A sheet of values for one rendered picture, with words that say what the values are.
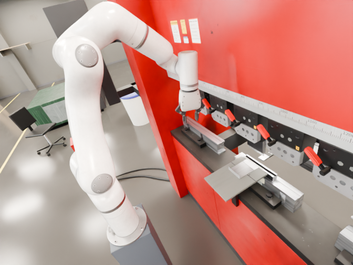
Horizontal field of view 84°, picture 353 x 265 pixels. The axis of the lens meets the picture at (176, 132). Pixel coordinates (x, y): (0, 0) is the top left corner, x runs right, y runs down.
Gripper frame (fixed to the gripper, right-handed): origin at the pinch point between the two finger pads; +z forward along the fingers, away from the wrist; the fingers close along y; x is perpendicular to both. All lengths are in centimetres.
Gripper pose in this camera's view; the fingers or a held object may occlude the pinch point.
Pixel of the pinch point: (190, 118)
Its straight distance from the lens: 99.3
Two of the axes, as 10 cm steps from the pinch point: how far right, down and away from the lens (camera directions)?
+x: 2.5, 5.0, -8.3
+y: -9.6, 2.0, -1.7
